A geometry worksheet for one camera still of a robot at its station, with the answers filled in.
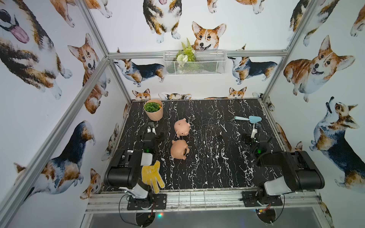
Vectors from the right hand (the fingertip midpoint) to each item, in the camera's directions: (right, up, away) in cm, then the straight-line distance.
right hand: (251, 129), depth 92 cm
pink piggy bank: (-45, 0, +3) cm, 45 cm away
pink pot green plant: (-65, +13, +8) cm, 67 cm away
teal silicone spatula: (+8, +6, +15) cm, 18 cm away
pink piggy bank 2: (-46, -11, -7) cm, 48 cm away
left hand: (-63, +1, +2) cm, 63 cm away
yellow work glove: (-63, -25, -9) cm, 68 cm away
